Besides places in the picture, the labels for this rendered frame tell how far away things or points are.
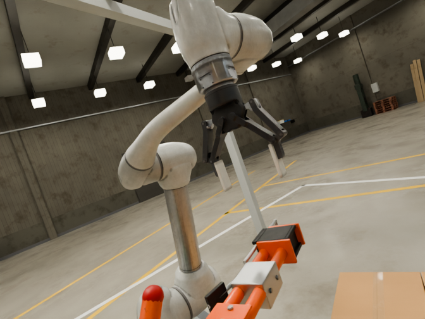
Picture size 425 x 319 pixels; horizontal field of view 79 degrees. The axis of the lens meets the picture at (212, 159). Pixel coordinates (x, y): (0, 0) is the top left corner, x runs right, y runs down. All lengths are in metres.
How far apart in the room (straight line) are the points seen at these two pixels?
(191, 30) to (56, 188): 13.62
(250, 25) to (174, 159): 0.55
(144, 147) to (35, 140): 13.57
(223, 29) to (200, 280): 0.96
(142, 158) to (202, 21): 0.46
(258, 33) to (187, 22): 0.19
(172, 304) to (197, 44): 0.95
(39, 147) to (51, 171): 1.18
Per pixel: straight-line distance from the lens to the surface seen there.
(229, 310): 0.44
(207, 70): 0.54
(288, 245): 0.56
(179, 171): 1.01
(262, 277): 0.48
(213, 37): 0.56
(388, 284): 1.75
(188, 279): 1.19
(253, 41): 0.66
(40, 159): 14.18
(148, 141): 0.80
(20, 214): 14.09
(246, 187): 3.88
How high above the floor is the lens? 1.52
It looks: 3 degrees down
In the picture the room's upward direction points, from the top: 19 degrees counter-clockwise
